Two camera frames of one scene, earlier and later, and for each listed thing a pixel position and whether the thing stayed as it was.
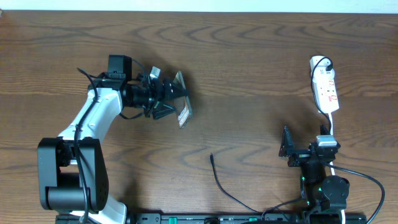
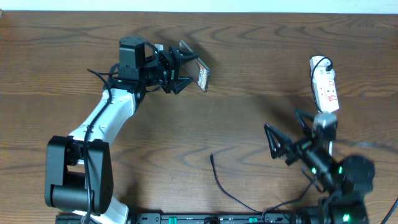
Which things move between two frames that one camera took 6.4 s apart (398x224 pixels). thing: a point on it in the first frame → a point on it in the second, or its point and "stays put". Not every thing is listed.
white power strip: x=324 y=84 stays put
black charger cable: x=263 y=211 stays put
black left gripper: x=158 y=99 → x=173 y=66
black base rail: x=224 y=218 stays put
